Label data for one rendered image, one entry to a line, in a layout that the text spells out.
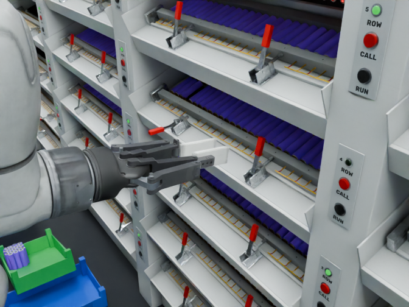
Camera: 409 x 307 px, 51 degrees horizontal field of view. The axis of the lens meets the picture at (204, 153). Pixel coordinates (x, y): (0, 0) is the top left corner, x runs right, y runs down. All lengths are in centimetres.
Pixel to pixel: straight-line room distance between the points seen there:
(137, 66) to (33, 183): 63
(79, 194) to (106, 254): 123
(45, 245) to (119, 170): 131
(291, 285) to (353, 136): 39
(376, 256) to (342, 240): 5
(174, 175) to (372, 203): 27
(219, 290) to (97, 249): 81
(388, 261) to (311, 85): 28
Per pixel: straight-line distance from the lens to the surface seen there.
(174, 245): 127
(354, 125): 59
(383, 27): 54
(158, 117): 108
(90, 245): 186
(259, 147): 78
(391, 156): 58
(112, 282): 168
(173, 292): 141
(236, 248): 96
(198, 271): 119
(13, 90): 45
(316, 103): 65
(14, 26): 45
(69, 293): 168
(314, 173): 77
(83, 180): 57
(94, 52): 152
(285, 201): 77
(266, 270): 91
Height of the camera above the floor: 117
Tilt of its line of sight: 28 degrees down
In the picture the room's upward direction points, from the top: straight up
